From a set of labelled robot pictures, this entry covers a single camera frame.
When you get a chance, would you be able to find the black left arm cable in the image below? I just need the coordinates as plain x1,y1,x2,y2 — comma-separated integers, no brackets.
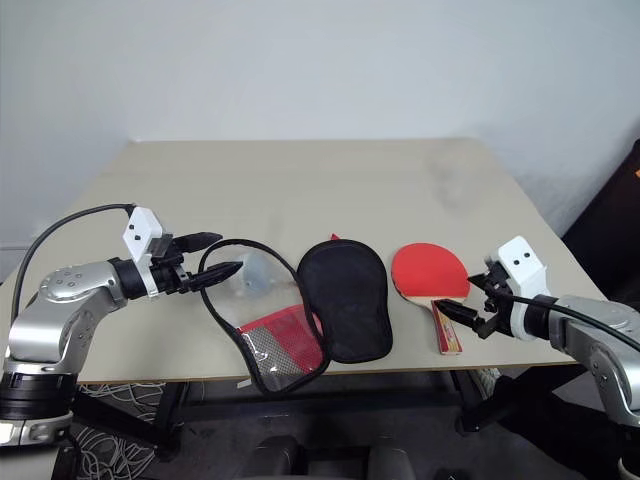
10,202,137,325

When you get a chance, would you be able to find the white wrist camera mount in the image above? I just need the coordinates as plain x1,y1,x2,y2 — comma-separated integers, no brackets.
488,235,552,342
122,206,174,297

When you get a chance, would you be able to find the black white squiggle patterned mat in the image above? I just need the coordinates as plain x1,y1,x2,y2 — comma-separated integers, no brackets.
52,382,169,480

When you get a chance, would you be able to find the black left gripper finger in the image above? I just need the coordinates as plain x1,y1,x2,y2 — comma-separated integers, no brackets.
188,262,242,293
171,231,224,253

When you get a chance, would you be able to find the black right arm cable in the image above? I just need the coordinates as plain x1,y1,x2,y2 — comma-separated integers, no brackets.
498,294,640,348

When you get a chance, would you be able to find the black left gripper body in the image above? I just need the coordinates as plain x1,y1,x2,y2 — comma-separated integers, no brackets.
148,235,197,297

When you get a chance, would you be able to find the red table tennis paddle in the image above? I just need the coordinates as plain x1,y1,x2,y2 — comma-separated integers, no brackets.
390,242,472,357

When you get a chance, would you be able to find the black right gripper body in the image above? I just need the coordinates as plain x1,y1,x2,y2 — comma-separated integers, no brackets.
473,259,517,340

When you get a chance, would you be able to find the black mesh paddle case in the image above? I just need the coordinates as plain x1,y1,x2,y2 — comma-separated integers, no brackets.
198,232,394,397

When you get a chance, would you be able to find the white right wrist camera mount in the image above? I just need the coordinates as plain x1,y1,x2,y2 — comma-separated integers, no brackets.
488,235,552,342

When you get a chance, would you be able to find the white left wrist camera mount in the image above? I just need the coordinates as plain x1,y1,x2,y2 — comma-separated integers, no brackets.
122,206,174,297

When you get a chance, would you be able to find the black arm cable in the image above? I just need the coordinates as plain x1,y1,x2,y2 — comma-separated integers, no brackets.
10,202,137,325
498,294,640,348

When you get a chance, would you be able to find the black table frame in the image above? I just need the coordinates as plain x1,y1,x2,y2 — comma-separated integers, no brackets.
72,368,590,462

